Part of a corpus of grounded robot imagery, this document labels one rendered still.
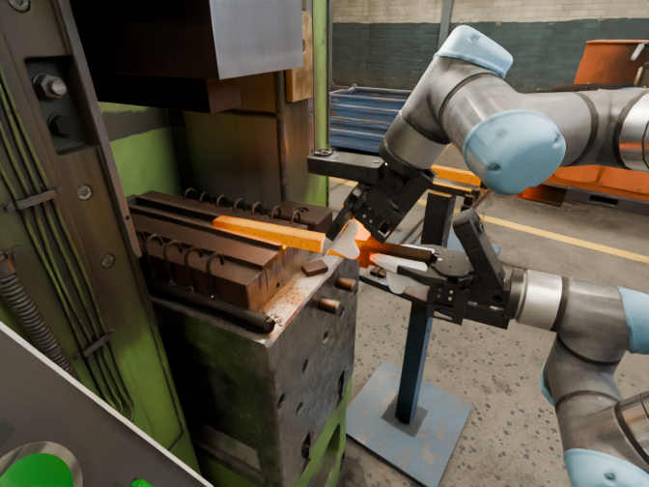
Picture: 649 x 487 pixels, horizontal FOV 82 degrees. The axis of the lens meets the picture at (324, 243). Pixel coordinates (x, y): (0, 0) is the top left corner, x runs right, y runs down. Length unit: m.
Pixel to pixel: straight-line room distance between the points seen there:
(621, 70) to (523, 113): 3.51
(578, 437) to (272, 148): 0.74
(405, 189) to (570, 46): 7.51
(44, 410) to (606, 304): 0.56
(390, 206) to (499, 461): 1.26
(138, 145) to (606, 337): 0.97
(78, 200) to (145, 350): 0.27
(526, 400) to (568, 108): 1.54
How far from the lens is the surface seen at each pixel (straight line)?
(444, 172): 1.02
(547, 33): 8.02
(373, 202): 0.52
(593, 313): 0.56
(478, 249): 0.53
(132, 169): 1.02
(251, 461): 0.93
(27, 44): 0.52
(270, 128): 0.88
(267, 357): 0.60
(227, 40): 0.50
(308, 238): 0.62
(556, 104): 0.43
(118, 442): 0.34
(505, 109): 0.39
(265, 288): 0.64
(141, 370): 0.71
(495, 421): 1.74
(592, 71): 3.89
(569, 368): 0.61
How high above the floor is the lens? 1.32
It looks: 30 degrees down
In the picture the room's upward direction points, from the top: straight up
